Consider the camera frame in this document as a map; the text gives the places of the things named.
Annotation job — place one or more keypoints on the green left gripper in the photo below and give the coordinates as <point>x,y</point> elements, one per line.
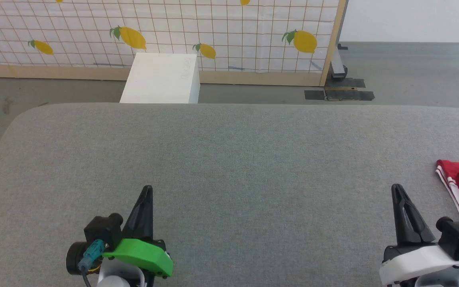
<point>142,255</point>

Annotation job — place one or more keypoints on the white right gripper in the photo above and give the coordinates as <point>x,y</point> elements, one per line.
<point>416,261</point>

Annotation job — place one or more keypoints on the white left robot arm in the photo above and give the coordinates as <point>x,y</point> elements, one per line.
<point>118,277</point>

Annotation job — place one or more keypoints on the black floor tape strip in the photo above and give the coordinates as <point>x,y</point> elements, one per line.
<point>347,83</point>
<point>353,95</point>

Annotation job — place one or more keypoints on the white box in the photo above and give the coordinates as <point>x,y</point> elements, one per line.
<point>159,77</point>

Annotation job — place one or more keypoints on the small black floor tape patch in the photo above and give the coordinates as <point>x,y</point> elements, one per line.
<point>314,95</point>

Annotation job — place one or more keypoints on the grey metal panel stand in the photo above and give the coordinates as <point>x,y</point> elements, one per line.
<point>338,65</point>

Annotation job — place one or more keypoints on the lemon print grid panel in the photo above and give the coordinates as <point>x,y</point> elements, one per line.
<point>229,32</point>

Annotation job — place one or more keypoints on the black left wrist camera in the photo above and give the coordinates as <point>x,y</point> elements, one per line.
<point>102,229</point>

